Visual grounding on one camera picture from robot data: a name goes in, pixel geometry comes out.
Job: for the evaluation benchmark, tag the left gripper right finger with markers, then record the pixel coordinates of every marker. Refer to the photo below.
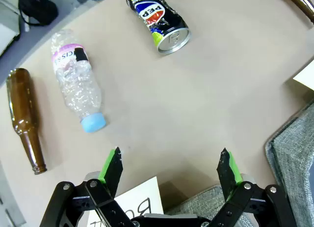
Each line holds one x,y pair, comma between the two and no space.
229,173

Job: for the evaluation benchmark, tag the grey felt plastic basket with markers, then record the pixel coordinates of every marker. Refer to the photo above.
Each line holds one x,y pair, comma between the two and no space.
294,150

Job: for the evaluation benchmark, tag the crushed small plastic bottle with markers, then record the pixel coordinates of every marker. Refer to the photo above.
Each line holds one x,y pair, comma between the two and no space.
76,84

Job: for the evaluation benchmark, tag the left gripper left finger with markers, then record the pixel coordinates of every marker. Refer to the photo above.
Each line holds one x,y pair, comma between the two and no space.
111,173

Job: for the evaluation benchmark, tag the black bag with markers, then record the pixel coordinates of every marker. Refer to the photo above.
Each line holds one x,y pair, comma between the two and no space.
39,8

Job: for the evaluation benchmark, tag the grey felt bottle basket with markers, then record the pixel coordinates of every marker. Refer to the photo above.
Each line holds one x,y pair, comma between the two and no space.
196,202

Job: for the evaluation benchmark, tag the white cabinet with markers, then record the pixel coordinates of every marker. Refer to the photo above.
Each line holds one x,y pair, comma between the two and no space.
7,28

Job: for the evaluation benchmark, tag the small BOTTLE paper card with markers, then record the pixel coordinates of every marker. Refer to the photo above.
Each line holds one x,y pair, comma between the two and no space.
139,197

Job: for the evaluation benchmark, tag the brown glass bottle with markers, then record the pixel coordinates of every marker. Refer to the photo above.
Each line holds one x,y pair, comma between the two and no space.
22,101
300,1

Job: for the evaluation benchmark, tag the small white paper card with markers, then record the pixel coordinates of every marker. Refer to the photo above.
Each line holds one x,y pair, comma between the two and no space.
306,77

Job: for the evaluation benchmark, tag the black Pepsi can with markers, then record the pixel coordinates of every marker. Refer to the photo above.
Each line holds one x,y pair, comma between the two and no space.
157,15

